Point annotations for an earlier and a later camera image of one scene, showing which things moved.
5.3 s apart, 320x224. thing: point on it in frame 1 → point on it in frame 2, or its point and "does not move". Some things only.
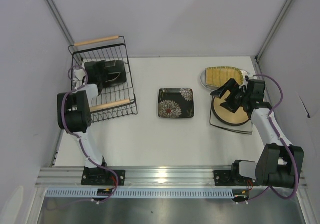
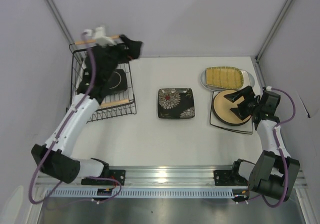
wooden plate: [240, 116] does not move
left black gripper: [102, 72] → [122, 50]
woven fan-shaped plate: [218, 76] does not move
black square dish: [175, 103] does not move
